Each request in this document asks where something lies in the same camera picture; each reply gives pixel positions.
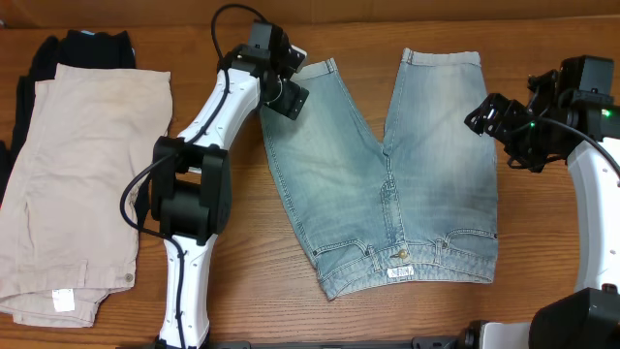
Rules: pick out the beige folded shorts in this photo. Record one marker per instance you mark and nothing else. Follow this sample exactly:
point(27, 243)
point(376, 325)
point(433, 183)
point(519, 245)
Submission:
point(67, 237)

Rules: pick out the black folded garment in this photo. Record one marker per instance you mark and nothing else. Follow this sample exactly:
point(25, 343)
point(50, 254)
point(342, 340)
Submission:
point(78, 49)

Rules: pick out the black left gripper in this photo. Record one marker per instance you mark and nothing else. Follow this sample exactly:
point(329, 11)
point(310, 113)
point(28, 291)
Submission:
point(294, 98)

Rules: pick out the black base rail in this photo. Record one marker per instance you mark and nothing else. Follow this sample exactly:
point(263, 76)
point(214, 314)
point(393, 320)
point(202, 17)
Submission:
point(334, 344)

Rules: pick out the light blue denim shorts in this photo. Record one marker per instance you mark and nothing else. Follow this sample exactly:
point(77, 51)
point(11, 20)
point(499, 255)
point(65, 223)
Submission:
point(418, 204)

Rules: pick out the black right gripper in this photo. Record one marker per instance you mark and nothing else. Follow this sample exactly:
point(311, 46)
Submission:
point(509, 113)

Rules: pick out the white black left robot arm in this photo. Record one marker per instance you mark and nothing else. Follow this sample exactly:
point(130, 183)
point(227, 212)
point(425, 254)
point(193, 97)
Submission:
point(191, 184)

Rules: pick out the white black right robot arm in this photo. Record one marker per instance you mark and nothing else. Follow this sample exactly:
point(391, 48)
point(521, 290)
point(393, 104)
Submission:
point(571, 116)

